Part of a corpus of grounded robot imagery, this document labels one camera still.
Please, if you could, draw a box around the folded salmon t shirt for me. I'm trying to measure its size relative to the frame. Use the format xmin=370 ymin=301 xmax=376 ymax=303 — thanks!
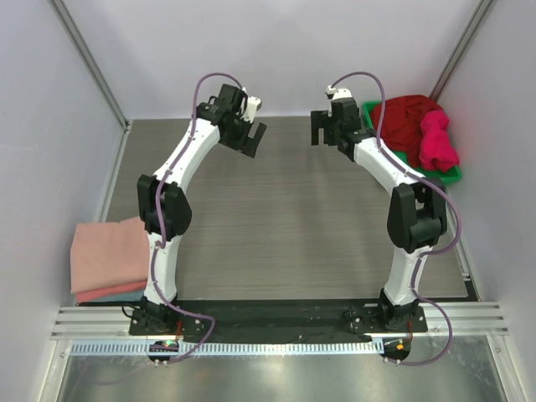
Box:
xmin=76 ymin=281 xmax=147 ymax=303

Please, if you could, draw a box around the folded light blue t shirt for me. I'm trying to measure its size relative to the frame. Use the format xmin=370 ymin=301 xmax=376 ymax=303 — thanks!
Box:
xmin=99 ymin=291 xmax=143 ymax=302

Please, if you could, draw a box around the left aluminium frame post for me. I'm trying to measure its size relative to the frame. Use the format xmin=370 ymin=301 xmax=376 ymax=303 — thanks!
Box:
xmin=49 ymin=0 xmax=129 ymax=131

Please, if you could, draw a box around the dark red t shirt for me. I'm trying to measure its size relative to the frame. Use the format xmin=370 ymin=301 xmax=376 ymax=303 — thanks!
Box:
xmin=380 ymin=95 xmax=442 ymax=168

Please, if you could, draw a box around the folded light pink t shirt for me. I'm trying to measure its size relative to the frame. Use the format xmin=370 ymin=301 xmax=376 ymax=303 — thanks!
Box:
xmin=70 ymin=217 xmax=149 ymax=295

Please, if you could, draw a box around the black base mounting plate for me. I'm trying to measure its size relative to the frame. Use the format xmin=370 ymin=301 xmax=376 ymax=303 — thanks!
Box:
xmin=121 ymin=297 xmax=428 ymax=340

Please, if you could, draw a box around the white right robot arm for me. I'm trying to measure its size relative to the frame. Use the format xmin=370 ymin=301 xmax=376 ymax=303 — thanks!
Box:
xmin=311 ymin=90 xmax=447 ymax=332

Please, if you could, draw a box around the aluminium frame post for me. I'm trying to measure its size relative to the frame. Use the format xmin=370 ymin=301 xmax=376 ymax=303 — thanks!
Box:
xmin=49 ymin=0 xmax=129 ymax=131
xmin=429 ymin=0 xmax=497 ymax=101

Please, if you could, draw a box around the aluminium extrusion rail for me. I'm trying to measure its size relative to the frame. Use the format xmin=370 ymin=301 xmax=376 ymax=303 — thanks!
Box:
xmin=50 ymin=301 xmax=509 ymax=340

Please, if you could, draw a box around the hot pink t shirt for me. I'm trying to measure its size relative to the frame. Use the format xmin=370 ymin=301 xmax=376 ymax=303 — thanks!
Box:
xmin=419 ymin=110 xmax=460 ymax=173

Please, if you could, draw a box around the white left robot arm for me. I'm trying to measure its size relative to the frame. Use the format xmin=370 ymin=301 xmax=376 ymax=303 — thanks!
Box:
xmin=129 ymin=84 xmax=266 ymax=335

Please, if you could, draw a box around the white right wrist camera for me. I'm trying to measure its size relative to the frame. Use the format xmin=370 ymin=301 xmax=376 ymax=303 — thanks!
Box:
xmin=326 ymin=85 xmax=353 ymax=101

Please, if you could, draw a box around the green plastic tray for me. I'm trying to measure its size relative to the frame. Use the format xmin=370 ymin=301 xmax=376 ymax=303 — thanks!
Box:
xmin=360 ymin=100 xmax=462 ymax=185

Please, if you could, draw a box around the right aluminium frame post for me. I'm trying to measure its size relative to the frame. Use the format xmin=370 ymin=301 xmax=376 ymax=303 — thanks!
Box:
xmin=429 ymin=0 xmax=497 ymax=101

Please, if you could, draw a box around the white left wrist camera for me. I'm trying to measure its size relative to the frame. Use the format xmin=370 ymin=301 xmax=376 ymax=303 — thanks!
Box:
xmin=240 ymin=87 xmax=262 ymax=123

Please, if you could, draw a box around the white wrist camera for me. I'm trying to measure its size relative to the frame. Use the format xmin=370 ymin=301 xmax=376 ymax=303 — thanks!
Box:
xmin=326 ymin=85 xmax=353 ymax=101
xmin=240 ymin=87 xmax=262 ymax=123

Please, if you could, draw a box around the slotted white cable duct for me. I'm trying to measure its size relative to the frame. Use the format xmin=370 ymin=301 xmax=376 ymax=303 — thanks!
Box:
xmin=70 ymin=339 xmax=384 ymax=358

